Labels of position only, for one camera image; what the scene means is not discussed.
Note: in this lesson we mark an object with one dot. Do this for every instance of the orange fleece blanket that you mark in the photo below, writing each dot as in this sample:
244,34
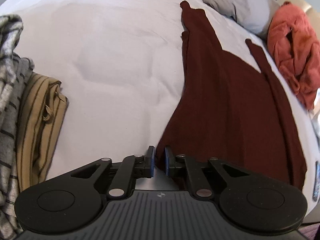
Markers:
294,47

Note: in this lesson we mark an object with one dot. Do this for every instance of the dark red sweater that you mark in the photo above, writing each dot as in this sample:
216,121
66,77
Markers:
230,110

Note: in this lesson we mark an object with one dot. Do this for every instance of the grey bed sheet mattress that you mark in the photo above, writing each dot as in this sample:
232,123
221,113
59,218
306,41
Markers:
120,65

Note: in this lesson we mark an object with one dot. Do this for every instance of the white crumpled garment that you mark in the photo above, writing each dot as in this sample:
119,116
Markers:
314,117

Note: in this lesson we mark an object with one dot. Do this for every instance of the grey pillow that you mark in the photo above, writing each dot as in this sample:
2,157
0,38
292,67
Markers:
253,15

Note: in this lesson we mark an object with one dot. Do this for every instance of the tan striped folded garment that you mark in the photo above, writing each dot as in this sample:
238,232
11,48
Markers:
42,111

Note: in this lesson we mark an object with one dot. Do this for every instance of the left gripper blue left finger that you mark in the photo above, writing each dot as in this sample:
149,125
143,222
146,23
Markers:
150,162

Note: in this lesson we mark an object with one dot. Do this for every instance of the smartphone on bed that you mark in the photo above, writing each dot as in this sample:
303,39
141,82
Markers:
315,195

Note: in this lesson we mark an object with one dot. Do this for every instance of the beige padded headboard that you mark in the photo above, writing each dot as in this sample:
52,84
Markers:
305,6

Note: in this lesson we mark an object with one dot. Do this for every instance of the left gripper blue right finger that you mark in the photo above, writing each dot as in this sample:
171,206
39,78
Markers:
169,162

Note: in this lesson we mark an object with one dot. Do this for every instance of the grey striped folded garment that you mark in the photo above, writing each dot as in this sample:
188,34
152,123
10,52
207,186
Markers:
15,74

